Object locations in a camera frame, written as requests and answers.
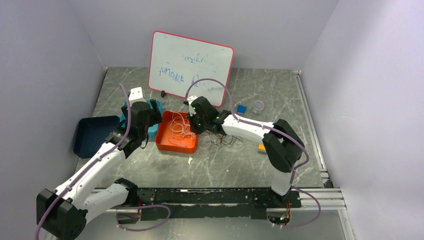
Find white cable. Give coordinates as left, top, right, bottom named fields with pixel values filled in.
left=167, top=111, right=198, bottom=148
left=168, top=111, right=196, bottom=140

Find brown cables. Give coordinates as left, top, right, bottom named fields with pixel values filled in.
left=198, top=130, right=244, bottom=150

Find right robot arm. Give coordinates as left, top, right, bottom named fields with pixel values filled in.
left=184, top=95, right=305, bottom=207

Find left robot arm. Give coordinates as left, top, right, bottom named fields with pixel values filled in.
left=34, top=99, right=162, bottom=240

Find light blue tray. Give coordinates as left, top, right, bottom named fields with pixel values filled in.
left=120, top=100, right=164, bottom=142

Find orange tray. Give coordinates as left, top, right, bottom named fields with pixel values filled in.
left=155, top=111, right=198, bottom=154

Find blue small block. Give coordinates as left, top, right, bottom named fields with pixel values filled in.
left=236, top=104, right=247, bottom=115

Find clear plastic cup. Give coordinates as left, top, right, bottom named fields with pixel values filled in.
left=251, top=100, right=265, bottom=115

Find pink framed whiteboard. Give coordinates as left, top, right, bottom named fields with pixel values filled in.
left=148, top=31, right=235, bottom=107

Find dark blue tray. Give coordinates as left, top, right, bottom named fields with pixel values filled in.
left=73, top=115, right=120, bottom=159

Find orange small block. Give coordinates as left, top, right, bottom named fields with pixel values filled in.
left=257, top=144, right=266, bottom=154

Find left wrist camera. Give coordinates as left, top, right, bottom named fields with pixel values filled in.
left=128, top=87, right=147, bottom=107

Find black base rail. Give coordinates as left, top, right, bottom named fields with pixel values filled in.
left=104, top=187, right=299, bottom=222

